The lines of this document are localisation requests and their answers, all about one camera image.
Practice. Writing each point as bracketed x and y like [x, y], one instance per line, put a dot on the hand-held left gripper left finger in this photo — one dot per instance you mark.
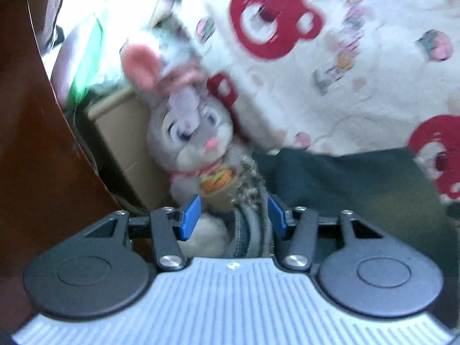
[189, 219]

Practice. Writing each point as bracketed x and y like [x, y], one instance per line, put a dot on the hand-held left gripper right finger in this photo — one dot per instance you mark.
[277, 217]

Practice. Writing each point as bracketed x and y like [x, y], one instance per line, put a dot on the dark denim jeans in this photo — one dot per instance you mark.
[341, 187]

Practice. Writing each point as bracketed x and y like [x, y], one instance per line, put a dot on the grey plush bunny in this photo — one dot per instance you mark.
[190, 140]

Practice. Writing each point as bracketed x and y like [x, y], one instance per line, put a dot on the cardboard box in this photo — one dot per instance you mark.
[118, 133]

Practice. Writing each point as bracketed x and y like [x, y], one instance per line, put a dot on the brown wooden cabinet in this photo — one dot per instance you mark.
[36, 151]

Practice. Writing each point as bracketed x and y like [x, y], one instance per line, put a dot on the bear-print white quilt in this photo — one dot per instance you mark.
[377, 79]

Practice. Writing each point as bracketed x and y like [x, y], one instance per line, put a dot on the green plastic bag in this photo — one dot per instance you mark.
[82, 61]

